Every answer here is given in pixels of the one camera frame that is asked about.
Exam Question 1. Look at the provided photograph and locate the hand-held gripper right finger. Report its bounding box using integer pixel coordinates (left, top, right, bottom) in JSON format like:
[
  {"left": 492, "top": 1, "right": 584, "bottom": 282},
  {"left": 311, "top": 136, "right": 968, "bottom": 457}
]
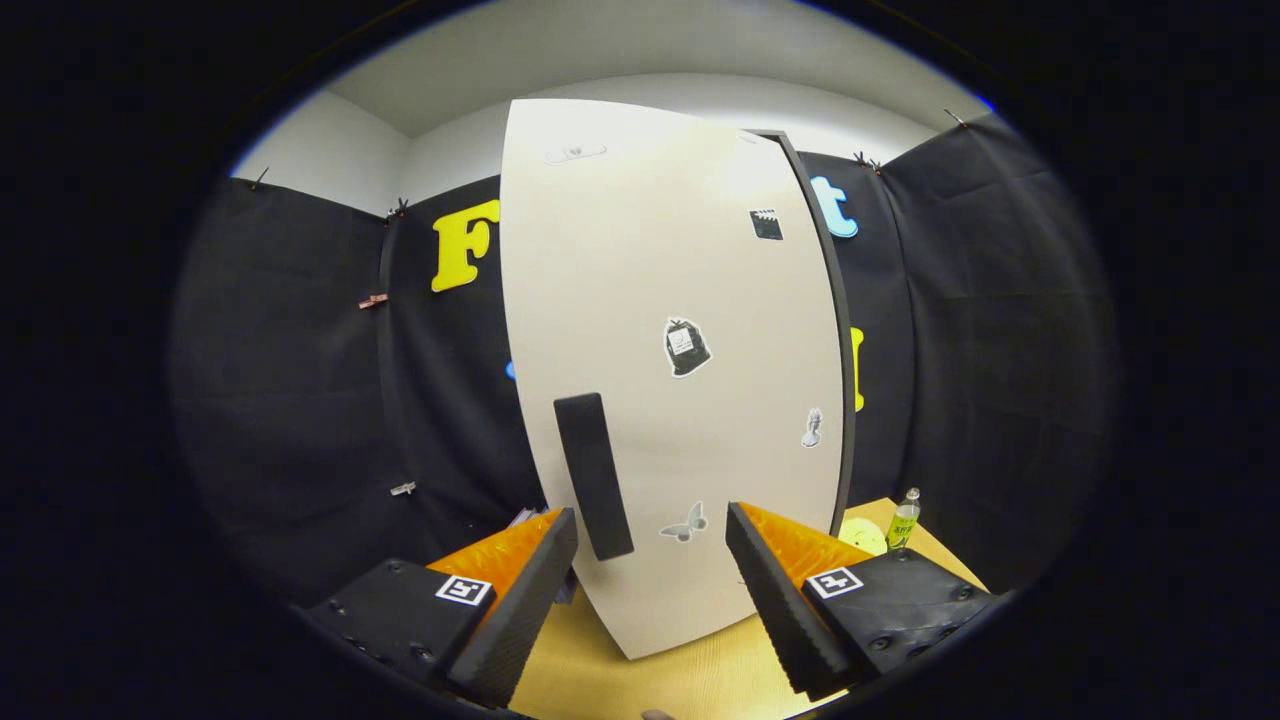
[{"left": 725, "top": 500, "right": 1006, "bottom": 701}]

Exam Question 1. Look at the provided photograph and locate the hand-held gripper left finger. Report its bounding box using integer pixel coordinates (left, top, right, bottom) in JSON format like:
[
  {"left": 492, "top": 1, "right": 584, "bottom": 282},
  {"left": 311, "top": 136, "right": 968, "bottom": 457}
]
[{"left": 300, "top": 507, "right": 581, "bottom": 711}]

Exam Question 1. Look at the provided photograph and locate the dark grey shoe cabinet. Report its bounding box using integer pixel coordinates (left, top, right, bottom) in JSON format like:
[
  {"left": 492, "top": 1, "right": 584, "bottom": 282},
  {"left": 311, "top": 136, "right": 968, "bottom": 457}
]
[{"left": 745, "top": 128, "right": 859, "bottom": 536}]

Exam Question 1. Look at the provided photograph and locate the beige shoe cabinet door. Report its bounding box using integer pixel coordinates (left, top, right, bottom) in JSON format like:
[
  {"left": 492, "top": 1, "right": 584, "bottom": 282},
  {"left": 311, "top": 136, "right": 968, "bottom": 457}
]
[{"left": 500, "top": 97, "right": 846, "bottom": 661}]

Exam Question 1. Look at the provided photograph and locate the pale yellow round plate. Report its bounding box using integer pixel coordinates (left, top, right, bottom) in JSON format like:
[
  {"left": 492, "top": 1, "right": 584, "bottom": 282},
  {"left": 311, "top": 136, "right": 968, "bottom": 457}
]
[{"left": 838, "top": 517, "right": 889, "bottom": 557}]

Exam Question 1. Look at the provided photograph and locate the green label plastic bottle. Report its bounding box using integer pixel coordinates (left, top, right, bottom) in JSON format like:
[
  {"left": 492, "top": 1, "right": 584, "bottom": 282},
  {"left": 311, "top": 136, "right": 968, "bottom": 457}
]
[{"left": 885, "top": 487, "right": 921, "bottom": 553}]

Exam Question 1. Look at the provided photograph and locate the black backdrop cloth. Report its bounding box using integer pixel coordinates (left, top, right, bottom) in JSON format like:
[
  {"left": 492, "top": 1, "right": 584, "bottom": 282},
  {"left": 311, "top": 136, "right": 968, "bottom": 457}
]
[{"left": 170, "top": 110, "right": 1116, "bottom": 611}]

